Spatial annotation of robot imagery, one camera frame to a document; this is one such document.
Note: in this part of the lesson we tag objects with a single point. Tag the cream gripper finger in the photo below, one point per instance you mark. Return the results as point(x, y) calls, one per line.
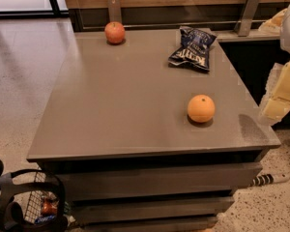
point(273, 24)
point(275, 104)

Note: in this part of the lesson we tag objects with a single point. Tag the orange fruit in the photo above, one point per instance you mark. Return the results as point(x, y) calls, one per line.
point(201, 109)

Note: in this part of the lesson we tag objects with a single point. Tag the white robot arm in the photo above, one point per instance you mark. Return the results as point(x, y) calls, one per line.
point(284, 38)

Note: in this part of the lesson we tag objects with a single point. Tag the red apple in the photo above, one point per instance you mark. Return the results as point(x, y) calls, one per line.
point(114, 32)

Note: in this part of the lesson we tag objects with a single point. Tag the dark blue chip bag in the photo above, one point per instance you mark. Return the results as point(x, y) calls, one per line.
point(194, 49)

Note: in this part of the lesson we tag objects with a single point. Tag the grey drawer cabinet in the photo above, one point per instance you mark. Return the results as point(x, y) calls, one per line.
point(116, 131)

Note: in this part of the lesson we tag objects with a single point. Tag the orange item in basket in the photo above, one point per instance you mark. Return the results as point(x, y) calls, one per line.
point(48, 208)

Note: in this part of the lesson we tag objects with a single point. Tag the right metal bracket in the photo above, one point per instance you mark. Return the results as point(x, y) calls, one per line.
point(242, 27)

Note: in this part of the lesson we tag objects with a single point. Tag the metal bracket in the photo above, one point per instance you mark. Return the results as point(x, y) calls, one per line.
point(114, 10)
point(242, 27)

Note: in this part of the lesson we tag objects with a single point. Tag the left metal bracket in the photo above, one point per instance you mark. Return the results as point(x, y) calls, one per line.
point(114, 10)

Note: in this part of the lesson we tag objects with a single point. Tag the black wire basket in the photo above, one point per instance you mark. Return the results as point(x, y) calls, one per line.
point(22, 194)

